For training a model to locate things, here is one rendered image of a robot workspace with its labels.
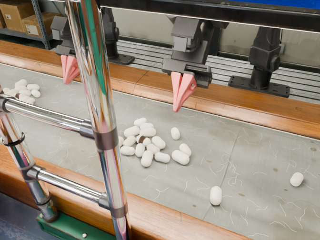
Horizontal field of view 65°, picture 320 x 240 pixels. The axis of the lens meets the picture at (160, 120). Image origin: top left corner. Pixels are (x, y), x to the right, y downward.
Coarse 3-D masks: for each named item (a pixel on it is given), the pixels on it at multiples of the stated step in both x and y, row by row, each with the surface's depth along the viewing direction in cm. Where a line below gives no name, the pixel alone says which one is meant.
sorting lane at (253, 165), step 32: (0, 64) 86; (32, 96) 70; (64, 96) 70; (128, 96) 70; (32, 128) 59; (160, 128) 59; (192, 128) 59; (224, 128) 59; (256, 128) 59; (64, 160) 51; (96, 160) 51; (128, 160) 51; (192, 160) 51; (224, 160) 51; (256, 160) 51; (288, 160) 51; (160, 192) 45; (192, 192) 45; (224, 192) 45; (256, 192) 45; (288, 192) 45; (224, 224) 40; (256, 224) 40; (288, 224) 40
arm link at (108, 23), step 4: (108, 8) 92; (108, 12) 92; (104, 16) 93; (108, 16) 93; (112, 16) 95; (104, 20) 93; (108, 20) 93; (112, 20) 95; (104, 24) 93; (108, 24) 93; (112, 24) 94; (104, 28) 94; (108, 28) 94; (112, 28) 94; (104, 32) 95; (108, 32) 94; (112, 32) 94; (108, 36) 95; (112, 36) 95
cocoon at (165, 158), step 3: (156, 153) 50; (159, 153) 50; (162, 153) 50; (156, 156) 50; (159, 156) 50; (162, 156) 50; (165, 156) 50; (168, 156) 50; (156, 159) 50; (159, 159) 50; (162, 159) 50; (165, 159) 49; (168, 159) 50; (165, 162) 50
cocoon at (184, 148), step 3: (183, 144) 52; (186, 144) 52; (180, 147) 52; (183, 147) 52; (186, 147) 51; (180, 150) 52; (183, 150) 51; (186, 150) 51; (189, 150) 51; (186, 153) 51; (189, 153) 51; (189, 156) 51
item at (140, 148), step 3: (138, 144) 52; (141, 144) 52; (138, 147) 52; (141, 147) 52; (144, 147) 52; (135, 150) 51; (138, 150) 51; (141, 150) 51; (135, 153) 51; (138, 153) 51; (141, 153) 51; (138, 156) 51
